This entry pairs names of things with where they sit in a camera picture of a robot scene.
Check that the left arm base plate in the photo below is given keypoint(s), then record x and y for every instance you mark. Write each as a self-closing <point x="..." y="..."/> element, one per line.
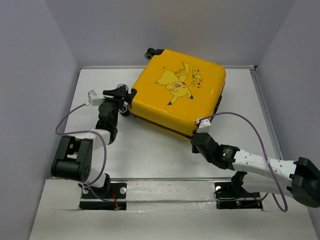
<point x="114" y="200"/>

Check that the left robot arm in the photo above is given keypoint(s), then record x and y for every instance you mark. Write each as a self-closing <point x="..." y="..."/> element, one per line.
<point x="81" y="156"/>

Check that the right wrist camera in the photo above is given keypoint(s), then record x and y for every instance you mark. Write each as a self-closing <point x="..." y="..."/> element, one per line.
<point x="204" y="125"/>

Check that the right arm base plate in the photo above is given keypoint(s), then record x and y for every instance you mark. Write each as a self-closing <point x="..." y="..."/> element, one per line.
<point x="229" y="199"/>

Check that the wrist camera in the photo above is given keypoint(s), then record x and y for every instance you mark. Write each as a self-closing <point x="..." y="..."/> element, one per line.
<point x="204" y="125"/>
<point x="94" y="99"/>

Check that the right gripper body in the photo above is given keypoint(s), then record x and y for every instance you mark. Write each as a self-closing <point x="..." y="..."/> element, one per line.
<point x="194" y="149"/>

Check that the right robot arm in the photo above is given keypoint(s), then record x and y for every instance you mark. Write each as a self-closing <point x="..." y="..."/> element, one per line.
<point x="297" y="179"/>

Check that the yellow hard-shell suitcase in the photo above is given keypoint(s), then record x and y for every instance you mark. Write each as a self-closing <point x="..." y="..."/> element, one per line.
<point x="174" y="90"/>

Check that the silver front rail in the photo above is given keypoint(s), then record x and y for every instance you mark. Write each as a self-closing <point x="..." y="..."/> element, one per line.
<point x="173" y="179"/>

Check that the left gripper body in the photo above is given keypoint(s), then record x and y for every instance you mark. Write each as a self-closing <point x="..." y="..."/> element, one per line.
<point x="117" y="102"/>

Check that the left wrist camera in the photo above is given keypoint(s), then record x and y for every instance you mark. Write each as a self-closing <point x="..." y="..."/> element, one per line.
<point x="94" y="99"/>

